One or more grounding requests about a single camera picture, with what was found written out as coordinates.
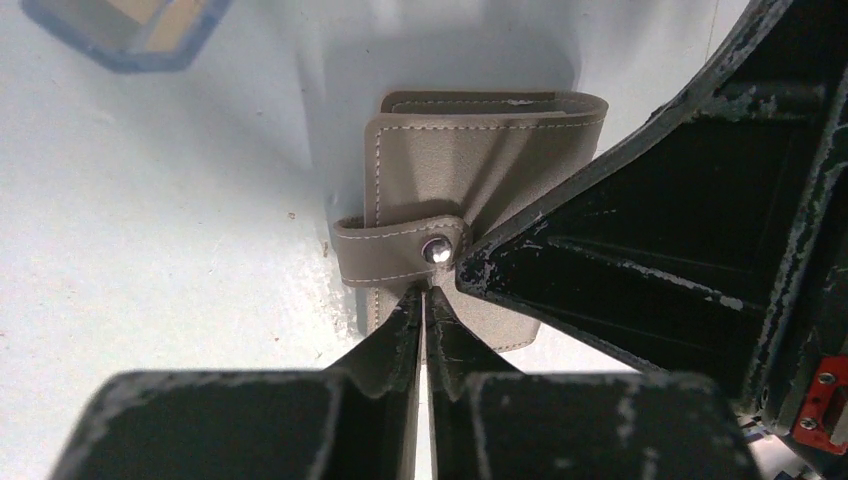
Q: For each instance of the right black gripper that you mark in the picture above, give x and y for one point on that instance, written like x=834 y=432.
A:
x=712 y=239

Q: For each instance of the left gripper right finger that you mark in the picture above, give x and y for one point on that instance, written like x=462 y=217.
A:
x=493 y=421

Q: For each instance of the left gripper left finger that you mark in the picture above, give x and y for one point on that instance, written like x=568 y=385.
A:
x=355 y=419

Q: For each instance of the grey card holder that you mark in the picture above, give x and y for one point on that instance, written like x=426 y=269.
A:
x=441 y=170

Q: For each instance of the clear plastic card box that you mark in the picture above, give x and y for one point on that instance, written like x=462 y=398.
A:
x=98 y=31

